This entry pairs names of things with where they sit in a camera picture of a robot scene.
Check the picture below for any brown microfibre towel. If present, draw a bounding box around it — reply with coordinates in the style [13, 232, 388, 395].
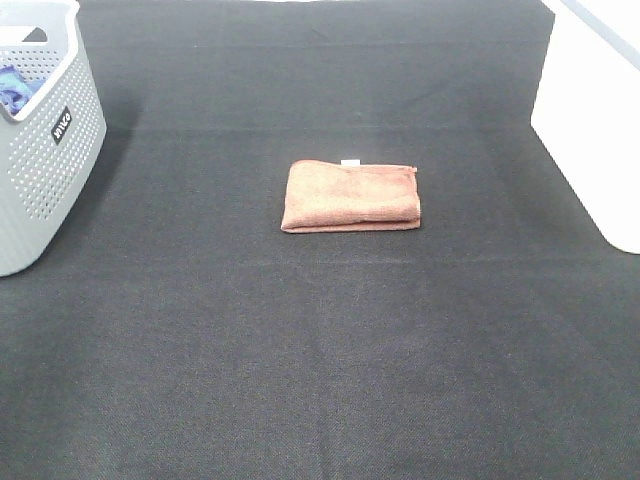
[281, 159, 421, 233]

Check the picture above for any black table cloth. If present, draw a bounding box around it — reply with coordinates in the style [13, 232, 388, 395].
[1, 1, 639, 479]

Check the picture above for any grey perforated laundry basket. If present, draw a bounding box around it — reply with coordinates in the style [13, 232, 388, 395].
[1, 1, 107, 276]

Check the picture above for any white plastic bin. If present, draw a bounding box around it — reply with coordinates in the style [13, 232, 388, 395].
[531, 1, 639, 254]

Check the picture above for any blue cloth in basket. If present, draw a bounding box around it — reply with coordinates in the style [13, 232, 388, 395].
[1, 66, 43, 115]

